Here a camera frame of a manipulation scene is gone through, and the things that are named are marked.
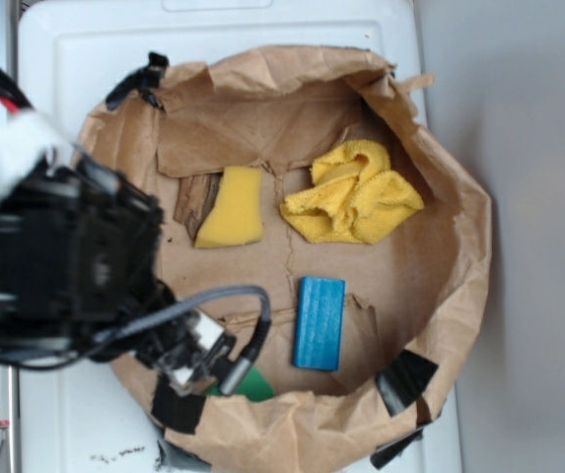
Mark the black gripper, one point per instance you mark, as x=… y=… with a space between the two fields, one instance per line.
x=78 y=249

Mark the blue wooden block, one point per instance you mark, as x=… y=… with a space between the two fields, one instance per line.
x=319 y=324

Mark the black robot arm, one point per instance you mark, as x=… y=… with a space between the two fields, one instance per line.
x=29 y=139

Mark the brown wood chunk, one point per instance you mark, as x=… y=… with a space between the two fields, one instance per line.
x=195 y=198

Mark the white plastic bin lid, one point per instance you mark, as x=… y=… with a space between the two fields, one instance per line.
x=71 y=55

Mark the yellow sponge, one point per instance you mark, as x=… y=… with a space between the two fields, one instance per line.
x=235 y=218

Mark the green object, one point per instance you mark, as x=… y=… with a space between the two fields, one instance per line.
x=254 y=387

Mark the yellow microfiber cloth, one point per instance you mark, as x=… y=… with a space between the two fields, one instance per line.
x=356 y=197

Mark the brown paper bag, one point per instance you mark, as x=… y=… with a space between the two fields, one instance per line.
x=414 y=301

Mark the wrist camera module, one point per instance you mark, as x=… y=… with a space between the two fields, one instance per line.
x=186 y=350

